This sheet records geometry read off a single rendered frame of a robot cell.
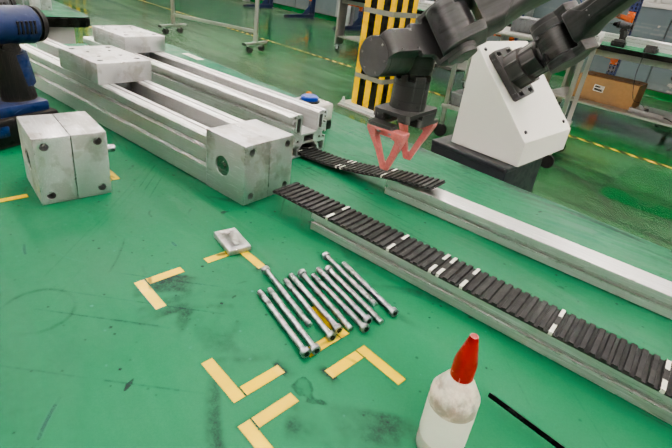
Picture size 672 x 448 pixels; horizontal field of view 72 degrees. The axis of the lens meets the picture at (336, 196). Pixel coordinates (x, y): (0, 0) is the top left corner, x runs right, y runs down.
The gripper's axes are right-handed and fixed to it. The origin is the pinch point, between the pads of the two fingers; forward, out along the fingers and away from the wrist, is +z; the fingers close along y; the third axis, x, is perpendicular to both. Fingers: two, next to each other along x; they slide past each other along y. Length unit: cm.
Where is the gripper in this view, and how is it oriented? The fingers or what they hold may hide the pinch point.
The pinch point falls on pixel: (396, 159)
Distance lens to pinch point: 79.8
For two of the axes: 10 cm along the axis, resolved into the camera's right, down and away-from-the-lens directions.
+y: -5.9, 2.8, -7.5
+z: -1.3, 8.9, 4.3
